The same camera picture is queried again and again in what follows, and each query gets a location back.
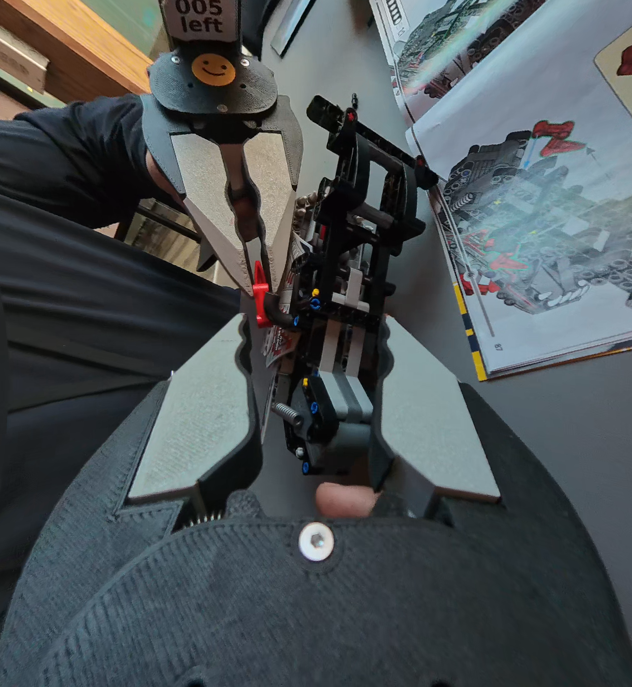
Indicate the person's dark navy clothing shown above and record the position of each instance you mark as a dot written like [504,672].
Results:
[80,322]

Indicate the grey dinosaur lego model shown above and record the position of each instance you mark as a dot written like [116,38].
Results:
[348,214]

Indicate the flat dark panel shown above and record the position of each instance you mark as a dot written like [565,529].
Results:
[291,24]

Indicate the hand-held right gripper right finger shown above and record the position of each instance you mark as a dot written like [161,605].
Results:
[434,434]

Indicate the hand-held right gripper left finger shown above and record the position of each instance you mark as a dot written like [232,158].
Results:
[198,424]

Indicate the black office chair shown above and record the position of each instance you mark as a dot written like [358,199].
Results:
[155,225]

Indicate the person's left hand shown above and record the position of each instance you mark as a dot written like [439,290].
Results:
[243,214]

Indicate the red lego claw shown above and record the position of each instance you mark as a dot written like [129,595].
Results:
[262,314]

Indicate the person's right hand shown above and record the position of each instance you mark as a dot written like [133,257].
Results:
[345,499]

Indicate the person's left forearm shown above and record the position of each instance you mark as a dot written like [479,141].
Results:
[69,161]

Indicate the red lego pin connector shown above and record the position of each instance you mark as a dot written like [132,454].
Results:
[260,276]

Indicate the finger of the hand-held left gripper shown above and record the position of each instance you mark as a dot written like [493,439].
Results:
[200,177]
[275,177]

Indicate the wooden post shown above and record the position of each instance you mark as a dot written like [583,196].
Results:
[80,48]

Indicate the grey electrical box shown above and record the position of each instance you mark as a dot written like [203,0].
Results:
[10,53]

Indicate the lego instruction booklet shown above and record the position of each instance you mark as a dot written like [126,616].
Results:
[562,80]

